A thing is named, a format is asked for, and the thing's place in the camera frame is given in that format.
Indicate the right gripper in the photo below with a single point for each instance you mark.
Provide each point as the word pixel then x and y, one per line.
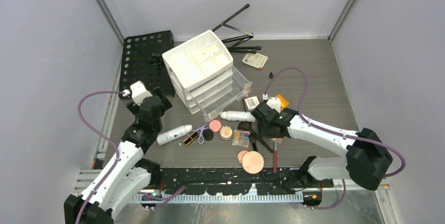
pixel 265 134

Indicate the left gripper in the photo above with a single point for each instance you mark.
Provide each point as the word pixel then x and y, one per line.
pixel 165 105

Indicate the red handled makeup brush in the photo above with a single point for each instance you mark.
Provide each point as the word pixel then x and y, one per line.
pixel 275 157

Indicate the black makeup brush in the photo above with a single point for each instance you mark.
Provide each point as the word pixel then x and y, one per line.
pixel 252 140
pixel 247 126

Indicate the white plastic drawer organizer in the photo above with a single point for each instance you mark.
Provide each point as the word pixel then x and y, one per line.
pixel 204 76

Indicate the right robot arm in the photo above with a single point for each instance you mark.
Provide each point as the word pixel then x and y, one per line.
pixel 361 156

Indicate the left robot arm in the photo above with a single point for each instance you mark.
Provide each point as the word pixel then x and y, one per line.
pixel 127 172

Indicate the large white spray bottle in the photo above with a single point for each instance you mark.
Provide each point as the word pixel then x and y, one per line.
pixel 173 134

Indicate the yellow red toy block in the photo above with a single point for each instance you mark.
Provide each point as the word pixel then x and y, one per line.
pixel 283 102

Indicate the white barcode packet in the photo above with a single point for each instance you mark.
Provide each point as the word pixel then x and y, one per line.
pixel 251 103

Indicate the colorful eyeshadow palette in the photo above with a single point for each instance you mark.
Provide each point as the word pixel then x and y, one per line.
pixel 240 138

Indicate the small white bottle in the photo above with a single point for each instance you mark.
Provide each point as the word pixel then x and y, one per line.
pixel 237 116

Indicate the large round powder compact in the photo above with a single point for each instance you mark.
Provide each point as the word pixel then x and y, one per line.
pixel 252 162

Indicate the black gold lipstick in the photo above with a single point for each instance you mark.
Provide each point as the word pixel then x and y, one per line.
pixel 190 139

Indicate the small pink powder puff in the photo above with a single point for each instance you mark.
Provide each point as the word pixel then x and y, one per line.
pixel 240 155

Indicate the beige powder jar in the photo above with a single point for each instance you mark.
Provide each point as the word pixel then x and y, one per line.
pixel 226 133

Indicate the purple eyelash curler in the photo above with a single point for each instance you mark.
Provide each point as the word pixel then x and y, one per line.
pixel 198 131

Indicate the pink round compact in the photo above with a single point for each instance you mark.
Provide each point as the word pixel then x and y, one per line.
pixel 215 125

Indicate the black round jar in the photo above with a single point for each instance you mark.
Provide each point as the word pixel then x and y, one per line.
pixel 208 134

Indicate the black music stand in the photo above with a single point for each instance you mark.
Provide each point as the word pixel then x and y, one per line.
pixel 142 56

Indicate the white sachet packet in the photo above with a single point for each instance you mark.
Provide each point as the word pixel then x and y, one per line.
pixel 255 60

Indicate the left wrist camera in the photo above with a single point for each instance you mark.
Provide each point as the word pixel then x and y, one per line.
pixel 137 92

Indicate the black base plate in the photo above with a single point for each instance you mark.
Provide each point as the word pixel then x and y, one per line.
pixel 233 181

